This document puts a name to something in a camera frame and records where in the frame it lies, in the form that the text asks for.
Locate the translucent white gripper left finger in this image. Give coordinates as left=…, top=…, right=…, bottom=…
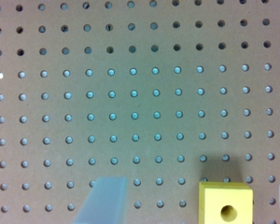
left=72, top=177, right=127, bottom=224

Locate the yellow wooden cube with hole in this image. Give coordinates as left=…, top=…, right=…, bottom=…
left=199, top=182, right=253, bottom=224

